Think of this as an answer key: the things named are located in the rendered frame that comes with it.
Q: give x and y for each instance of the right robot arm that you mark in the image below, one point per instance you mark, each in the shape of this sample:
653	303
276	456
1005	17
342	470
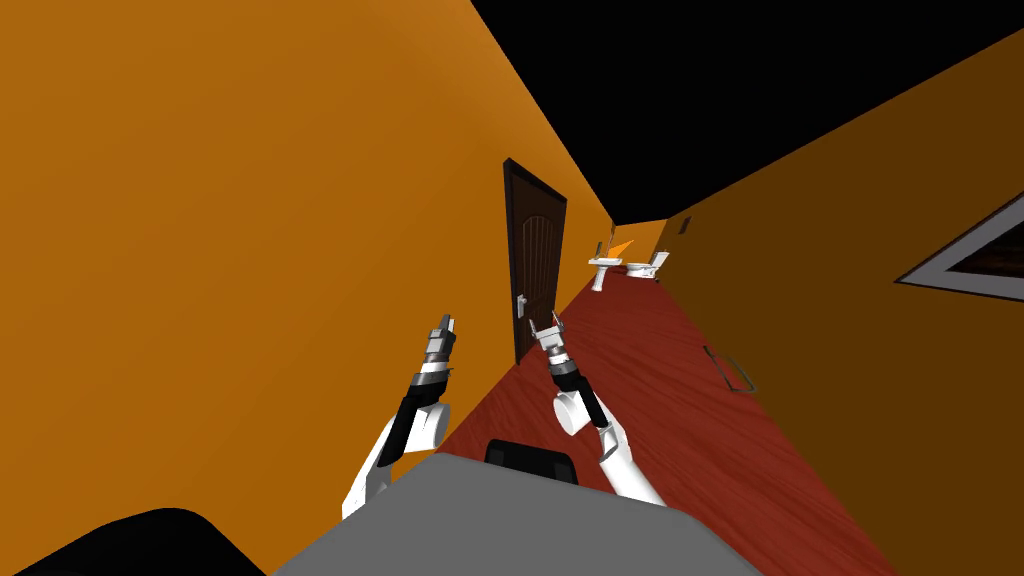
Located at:
616	460

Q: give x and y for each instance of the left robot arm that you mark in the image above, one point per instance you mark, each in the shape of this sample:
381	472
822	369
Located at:
416	428

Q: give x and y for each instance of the grey towel rail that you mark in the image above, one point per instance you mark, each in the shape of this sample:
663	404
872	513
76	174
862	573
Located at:
732	372

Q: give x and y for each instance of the white toilet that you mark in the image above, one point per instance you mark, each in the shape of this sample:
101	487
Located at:
646	268

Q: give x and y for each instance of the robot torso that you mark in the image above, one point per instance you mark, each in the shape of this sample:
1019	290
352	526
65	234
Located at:
512	528

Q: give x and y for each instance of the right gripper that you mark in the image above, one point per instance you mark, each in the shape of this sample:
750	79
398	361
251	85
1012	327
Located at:
552	344

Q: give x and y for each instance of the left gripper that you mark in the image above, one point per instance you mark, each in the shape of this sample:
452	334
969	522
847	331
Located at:
438	346

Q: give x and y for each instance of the white pedestal sink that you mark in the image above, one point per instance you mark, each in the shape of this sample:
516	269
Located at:
602	264

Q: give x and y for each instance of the white framed window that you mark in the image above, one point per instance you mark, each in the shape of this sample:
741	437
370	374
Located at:
980	260

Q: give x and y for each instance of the dark brown door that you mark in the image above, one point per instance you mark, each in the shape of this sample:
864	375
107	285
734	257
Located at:
536	240

